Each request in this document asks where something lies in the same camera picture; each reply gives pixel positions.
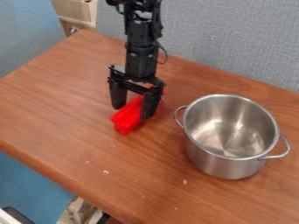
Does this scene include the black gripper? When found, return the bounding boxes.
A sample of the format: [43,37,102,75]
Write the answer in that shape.
[107,65,166,120]

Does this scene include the red plastic block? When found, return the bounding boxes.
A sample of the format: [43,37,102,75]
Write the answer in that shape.
[110,95,143,135]

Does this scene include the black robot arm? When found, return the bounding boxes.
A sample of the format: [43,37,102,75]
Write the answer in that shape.
[106,0,166,121]

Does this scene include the stainless steel pot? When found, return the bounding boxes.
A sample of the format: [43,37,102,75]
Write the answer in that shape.
[174,94,287,179]

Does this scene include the black and white object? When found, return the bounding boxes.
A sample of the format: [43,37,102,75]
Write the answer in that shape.
[0,207,35,224]

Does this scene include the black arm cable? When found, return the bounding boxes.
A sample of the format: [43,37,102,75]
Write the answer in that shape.
[154,40,170,65]

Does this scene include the light wooden frame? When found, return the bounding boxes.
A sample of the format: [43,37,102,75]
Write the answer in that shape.
[51,0,99,36]

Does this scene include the wooden table leg frame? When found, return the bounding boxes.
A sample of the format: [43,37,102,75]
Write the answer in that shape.
[56,197,103,224]

